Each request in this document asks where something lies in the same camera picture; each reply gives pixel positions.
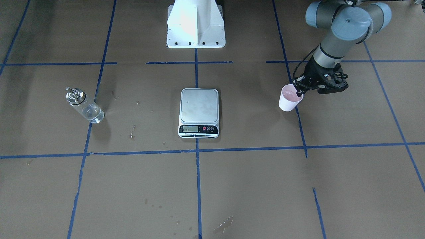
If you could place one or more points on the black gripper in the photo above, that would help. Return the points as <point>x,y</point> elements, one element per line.
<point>312,71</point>

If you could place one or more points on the pink plastic cup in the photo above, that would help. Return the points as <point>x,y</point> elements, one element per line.
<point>289,98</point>

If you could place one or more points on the clear glass sauce bottle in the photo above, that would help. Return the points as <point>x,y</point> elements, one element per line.
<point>84,105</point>

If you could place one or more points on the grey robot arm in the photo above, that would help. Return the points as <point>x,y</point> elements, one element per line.
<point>348,24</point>

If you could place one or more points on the white digital kitchen scale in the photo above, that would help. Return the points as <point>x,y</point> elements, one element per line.
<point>199,113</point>

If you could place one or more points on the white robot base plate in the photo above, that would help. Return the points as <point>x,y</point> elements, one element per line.
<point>196,24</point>

